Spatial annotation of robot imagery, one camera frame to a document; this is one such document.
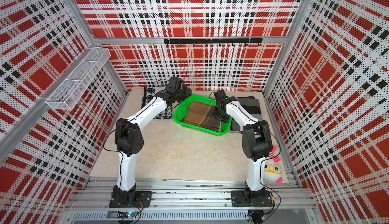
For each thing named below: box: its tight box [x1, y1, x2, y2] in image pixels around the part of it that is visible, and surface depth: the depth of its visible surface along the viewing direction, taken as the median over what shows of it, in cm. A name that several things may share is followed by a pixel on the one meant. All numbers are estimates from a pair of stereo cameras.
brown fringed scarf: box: [182, 101, 223, 133], surface depth 106 cm
